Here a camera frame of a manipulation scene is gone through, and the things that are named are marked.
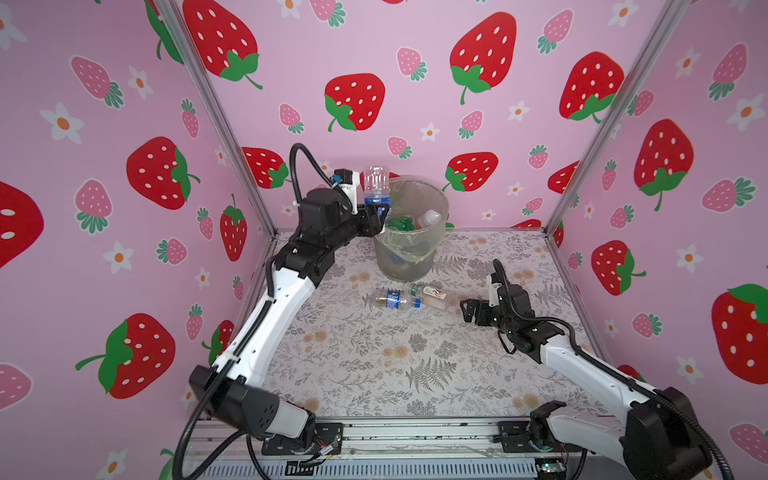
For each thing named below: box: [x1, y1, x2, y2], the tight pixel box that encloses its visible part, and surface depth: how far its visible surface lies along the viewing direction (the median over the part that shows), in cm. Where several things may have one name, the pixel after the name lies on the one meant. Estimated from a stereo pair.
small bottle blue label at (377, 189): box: [364, 165, 392, 220], surface depth 67 cm
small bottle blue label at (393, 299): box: [376, 290, 407, 309], surface depth 97 cm
